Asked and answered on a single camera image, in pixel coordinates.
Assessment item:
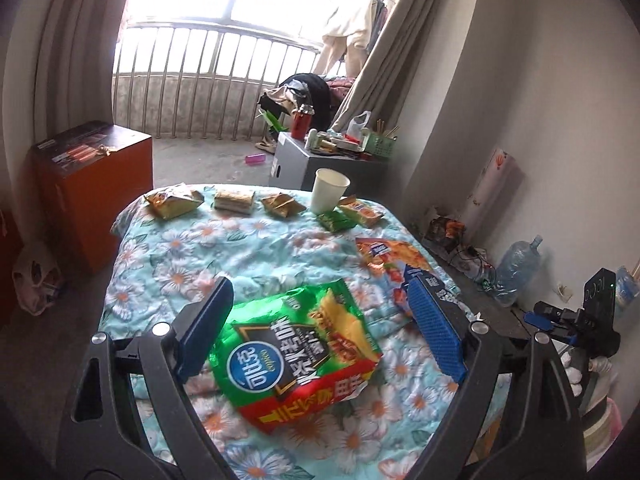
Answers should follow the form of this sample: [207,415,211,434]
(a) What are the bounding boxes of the beige snack packet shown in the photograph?
[213,187,256,217]

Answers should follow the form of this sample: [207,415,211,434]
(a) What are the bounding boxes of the clear water jug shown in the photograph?
[494,235,544,309]

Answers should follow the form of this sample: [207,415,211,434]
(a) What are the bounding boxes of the green chip bag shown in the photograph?
[207,277,384,434]

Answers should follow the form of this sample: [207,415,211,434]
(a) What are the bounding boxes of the green storage basket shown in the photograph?
[360,130,397,161]

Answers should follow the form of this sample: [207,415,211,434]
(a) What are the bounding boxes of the metal window railing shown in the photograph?
[112,20,322,142]

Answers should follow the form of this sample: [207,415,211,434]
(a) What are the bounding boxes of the white plastic bag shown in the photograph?
[346,111,374,139]

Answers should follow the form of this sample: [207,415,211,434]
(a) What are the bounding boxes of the orange black clutter pile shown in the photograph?
[425,214,469,257]

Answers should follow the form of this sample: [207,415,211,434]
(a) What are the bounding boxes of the floral blanket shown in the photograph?
[97,182,516,480]

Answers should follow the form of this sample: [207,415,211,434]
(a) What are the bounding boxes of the cream hanging garment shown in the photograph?
[320,0,382,79]

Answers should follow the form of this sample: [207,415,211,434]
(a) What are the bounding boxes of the person's right hand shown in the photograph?
[560,352,614,398]

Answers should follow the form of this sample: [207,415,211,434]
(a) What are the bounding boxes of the floral rolled mat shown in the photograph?
[465,146,527,242]

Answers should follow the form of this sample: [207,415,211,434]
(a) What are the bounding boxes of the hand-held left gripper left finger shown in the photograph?
[57,276,234,480]

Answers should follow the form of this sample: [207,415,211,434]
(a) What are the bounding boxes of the orange chip bag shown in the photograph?
[355,236,451,328]

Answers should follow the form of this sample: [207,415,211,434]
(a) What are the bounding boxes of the red thermos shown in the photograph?
[291,102,315,141]

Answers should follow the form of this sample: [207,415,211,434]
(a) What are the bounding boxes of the white paper cup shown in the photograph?
[310,168,351,215]

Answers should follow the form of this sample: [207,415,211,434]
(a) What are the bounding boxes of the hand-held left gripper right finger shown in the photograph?
[406,264,586,480]

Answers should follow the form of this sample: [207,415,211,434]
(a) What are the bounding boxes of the orange snack packet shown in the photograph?
[339,196,385,229]

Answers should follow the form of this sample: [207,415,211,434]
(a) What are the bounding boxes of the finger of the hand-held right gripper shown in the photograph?
[524,311,573,345]
[534,301,573,318]

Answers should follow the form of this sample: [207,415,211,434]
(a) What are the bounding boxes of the yellow snack packet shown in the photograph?
[144,185,205,220]

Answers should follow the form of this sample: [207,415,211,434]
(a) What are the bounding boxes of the grey cabinet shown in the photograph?
[268,131,389,197]

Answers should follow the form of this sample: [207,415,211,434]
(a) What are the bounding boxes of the dark clothes pile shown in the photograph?
[260,74,334,127]

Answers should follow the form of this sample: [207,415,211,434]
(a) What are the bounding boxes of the brown snack packet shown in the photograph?
[261,192,307,219]

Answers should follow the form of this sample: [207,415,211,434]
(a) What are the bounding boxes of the white power strip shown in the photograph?
[450,245,497,282]

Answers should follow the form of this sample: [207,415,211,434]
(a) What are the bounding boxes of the floor plastic bag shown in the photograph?
[12,242,64,317]

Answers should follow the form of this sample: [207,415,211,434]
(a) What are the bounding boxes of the green snack packet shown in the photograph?
[317,208,359,234]

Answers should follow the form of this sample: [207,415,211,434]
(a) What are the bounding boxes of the orange cardboard box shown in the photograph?
[31,121,154,274]

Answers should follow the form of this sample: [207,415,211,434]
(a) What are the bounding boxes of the person's right forearm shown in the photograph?
[579,375,629,467]

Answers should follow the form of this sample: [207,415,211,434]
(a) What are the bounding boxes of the grey curtain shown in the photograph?
[0,0,132,171]
[330,0,482,134]

